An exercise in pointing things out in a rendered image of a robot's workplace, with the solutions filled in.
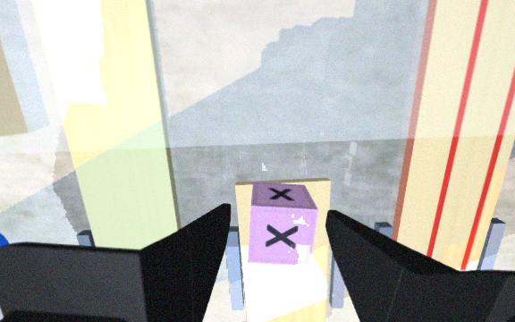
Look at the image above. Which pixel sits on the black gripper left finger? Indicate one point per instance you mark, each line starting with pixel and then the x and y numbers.
pixel 170 280

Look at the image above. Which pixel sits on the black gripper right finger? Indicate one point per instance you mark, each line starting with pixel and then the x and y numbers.
pixel 388 281

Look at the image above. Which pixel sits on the cream strip with red stripes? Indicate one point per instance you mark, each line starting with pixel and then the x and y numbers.
pixel 448 190

